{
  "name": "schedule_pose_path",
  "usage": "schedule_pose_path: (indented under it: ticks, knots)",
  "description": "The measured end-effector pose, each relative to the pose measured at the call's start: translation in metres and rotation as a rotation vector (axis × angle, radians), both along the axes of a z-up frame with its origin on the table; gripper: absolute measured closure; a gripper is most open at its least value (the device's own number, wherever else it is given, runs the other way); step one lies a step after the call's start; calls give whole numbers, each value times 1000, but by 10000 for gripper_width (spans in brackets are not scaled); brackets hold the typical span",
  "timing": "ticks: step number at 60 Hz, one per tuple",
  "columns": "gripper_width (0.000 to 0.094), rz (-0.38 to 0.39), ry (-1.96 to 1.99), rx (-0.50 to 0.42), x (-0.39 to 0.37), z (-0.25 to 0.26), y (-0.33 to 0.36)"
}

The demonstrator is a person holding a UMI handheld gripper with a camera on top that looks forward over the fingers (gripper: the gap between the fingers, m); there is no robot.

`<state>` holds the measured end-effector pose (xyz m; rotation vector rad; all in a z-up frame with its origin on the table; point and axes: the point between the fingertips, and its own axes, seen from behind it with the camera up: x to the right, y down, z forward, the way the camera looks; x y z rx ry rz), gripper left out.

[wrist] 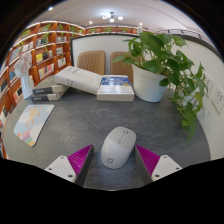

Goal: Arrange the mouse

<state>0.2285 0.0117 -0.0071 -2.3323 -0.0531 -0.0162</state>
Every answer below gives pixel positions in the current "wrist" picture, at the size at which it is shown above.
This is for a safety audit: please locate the ceiling chandelier lamp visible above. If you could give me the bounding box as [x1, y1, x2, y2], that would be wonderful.
[100, 11, 125, 24]

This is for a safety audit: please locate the white wall outlet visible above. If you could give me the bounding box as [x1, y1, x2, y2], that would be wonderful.
[203, 73, 215, 98]
[211, 84, 224, 115]

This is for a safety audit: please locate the orange wooden bookshelf unit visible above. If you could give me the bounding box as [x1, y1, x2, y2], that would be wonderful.
[0, 20, 149, 160]

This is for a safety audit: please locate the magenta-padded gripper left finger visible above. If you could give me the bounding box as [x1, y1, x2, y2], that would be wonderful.
[44, 143, 95, 188]

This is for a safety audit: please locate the thick white book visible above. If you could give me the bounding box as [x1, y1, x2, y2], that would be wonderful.
[53, 65, 103, 96]

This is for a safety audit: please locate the tan upholstered chair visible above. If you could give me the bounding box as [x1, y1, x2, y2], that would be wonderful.
[76, 49, 107, 76]
[109, 50, 134, 84]

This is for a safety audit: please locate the green plant in white pot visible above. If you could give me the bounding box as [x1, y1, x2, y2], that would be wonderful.
[112, 31, 209, 141]

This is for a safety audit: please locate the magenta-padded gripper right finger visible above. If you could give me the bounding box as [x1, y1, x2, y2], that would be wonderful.
[134, 143, 184, 186]

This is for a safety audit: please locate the white vase with pink flowers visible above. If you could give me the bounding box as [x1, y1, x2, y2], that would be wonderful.
[13, 51, 35, 100]

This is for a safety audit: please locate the white and grey computer mouse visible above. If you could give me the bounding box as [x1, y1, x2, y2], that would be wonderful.
[99, 126, 138, 170]

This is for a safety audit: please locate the pastel cartoon print mouse pad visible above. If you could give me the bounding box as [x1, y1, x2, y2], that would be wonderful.
[13, 104, 55, 148]

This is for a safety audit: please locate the blue cover book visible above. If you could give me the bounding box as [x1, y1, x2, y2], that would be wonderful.
[96, 74, 136, 102]

